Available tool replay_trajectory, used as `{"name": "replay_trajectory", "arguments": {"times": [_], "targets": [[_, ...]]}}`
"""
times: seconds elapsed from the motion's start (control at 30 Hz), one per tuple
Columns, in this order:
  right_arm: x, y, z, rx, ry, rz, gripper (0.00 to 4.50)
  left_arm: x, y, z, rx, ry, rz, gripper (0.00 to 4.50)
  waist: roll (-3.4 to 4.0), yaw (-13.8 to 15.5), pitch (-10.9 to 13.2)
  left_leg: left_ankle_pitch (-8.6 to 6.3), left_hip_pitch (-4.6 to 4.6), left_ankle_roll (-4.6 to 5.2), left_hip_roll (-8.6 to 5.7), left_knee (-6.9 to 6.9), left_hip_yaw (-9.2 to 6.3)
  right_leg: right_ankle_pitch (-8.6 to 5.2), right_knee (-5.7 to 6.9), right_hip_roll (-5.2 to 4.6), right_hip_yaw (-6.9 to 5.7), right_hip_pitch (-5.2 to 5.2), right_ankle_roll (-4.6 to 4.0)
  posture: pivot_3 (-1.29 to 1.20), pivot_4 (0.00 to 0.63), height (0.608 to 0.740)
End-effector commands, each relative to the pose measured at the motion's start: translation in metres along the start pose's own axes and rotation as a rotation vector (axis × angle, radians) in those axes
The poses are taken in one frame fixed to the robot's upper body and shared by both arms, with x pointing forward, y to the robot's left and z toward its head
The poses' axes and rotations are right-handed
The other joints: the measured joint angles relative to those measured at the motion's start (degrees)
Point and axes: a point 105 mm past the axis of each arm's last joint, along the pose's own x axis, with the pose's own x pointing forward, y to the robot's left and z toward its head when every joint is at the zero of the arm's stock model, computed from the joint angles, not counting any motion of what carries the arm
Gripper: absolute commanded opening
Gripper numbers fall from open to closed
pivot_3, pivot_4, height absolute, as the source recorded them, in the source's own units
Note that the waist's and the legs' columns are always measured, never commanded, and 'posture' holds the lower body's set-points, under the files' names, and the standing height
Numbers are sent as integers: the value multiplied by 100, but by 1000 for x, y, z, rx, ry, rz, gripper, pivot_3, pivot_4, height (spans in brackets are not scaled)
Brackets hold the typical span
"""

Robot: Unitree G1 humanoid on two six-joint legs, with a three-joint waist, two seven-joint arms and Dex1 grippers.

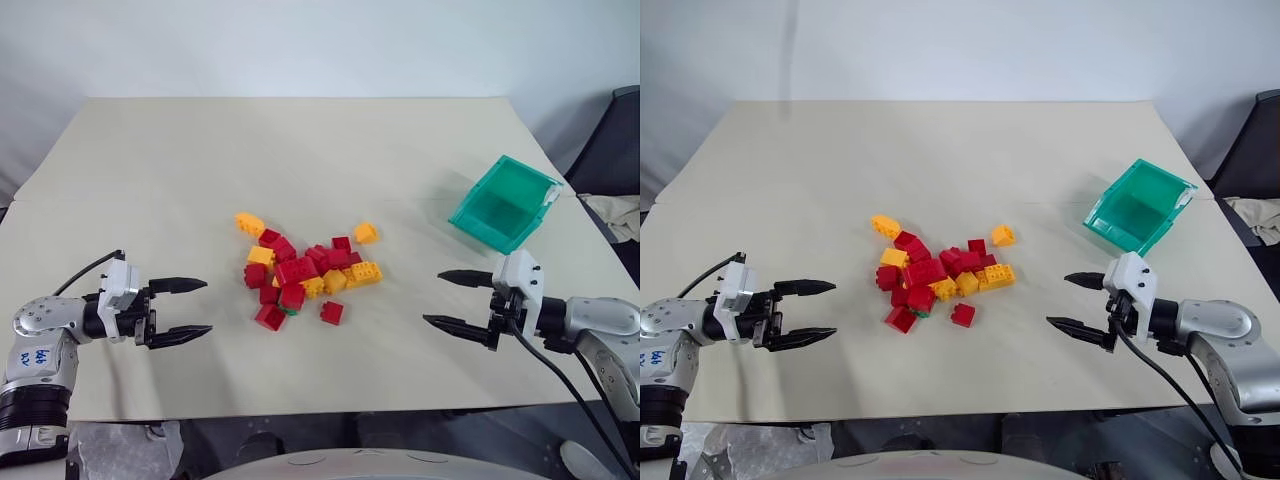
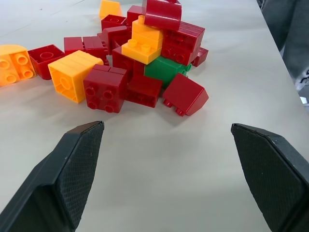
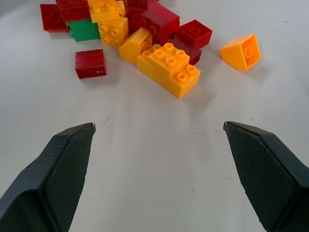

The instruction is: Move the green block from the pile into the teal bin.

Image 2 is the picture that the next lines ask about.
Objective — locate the red sloped brick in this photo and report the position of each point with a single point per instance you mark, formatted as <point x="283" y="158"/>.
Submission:
<point x="184" y="94"/>

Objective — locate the red curved building block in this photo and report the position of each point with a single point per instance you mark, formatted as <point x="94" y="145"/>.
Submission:
<point x="163" y="14"/>

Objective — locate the yellow sloped building block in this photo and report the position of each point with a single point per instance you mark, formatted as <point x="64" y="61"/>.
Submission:
<point x="109" y="8"/>

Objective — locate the red four-stud building block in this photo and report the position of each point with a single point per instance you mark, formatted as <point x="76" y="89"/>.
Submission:
<point x="105" y="88"/>

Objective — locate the red hollow building block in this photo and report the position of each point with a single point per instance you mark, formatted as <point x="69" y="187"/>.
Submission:
<point x="143" y="90"/>
<point x="42" y="64"/>

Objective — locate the yellow stepped building block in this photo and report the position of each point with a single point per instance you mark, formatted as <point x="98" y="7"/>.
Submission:
<point x="144" y="42"/>

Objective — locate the green brick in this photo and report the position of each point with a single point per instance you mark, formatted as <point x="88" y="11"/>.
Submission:
<point x="160" y="71"/>

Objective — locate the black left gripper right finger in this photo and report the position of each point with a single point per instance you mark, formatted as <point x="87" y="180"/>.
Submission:
<point x="272" y="178"/>

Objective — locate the red plastic building brick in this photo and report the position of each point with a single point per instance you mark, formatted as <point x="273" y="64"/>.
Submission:
<point x="182" y="43"/>

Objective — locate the orange brick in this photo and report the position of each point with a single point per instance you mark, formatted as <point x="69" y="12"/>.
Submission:
<point x="13" y="64"/>

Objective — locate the person in grey clothing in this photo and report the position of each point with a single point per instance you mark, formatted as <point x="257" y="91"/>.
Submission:
<point x="290" y="36"/>

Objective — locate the yellow hollow square block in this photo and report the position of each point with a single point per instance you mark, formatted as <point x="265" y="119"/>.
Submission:
<point x="72" y="70"/>

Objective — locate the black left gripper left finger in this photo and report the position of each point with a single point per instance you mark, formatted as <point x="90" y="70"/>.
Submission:
<point x="60" y="178"/>

